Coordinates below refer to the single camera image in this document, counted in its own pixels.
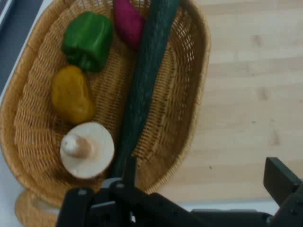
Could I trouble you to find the dark green cucumber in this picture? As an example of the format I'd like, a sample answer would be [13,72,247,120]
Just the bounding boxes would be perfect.
[110,0,183,179]

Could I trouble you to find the yellow bell pepper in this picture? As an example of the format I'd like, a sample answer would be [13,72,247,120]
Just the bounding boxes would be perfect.
[51,65,97,125]

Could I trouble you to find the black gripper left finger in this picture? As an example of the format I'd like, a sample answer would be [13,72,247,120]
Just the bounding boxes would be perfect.
[55,156,199,227]

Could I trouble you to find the woven wicker basket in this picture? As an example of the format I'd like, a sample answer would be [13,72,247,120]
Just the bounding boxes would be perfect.
[0,0,212,227]

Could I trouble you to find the beige mushroom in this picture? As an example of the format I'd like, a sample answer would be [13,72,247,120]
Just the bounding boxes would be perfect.
[59,122,116,179]

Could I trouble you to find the purple sweet potato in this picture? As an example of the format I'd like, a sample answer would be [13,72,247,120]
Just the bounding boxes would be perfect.
[113,0,145,50]

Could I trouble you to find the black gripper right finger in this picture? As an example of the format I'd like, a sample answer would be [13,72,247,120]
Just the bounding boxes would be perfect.
[263,157,303,227]

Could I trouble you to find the green bell pepper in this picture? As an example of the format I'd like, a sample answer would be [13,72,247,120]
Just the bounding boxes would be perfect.
[61,11,114,73]

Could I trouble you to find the bamboo cutting board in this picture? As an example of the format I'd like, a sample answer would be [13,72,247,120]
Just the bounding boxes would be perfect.
[151,0,303,203]

